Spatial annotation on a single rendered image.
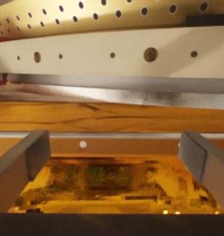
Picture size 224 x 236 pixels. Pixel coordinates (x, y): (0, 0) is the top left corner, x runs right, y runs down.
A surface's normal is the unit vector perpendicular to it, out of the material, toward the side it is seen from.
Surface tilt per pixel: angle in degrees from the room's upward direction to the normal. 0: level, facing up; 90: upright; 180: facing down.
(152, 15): 62
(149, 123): 90
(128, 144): 90
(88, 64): 90
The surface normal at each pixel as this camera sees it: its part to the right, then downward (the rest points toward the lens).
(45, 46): -0.45, 0.24
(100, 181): 0.02, -0.37
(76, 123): 0.00, 0.28
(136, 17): -0.29, 0.69
